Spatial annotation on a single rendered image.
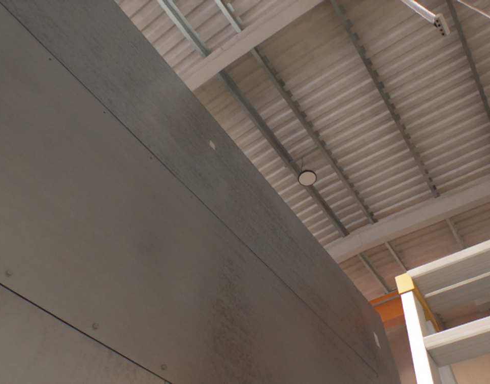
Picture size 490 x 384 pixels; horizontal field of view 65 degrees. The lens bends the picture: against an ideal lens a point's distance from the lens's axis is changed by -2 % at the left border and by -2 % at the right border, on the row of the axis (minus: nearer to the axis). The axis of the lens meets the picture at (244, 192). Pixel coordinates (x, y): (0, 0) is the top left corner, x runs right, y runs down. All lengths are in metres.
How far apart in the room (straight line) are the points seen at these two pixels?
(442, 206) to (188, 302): 8.14
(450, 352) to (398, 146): 7.41
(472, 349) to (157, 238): 0.67
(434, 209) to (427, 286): 7.91
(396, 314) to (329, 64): 5.38
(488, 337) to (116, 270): 0.68
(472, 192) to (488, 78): 2.28
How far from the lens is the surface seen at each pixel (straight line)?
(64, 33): 1.17
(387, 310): 9.36
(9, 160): 0.79
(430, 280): 0.98
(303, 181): 7.10
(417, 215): 8.92
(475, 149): 8.78
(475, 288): 1.06
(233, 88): 7.01
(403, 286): 0.93
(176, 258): 0.98
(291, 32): 6.76
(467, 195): 8.89
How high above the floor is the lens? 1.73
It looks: 52 degrees up
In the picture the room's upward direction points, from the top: straight up
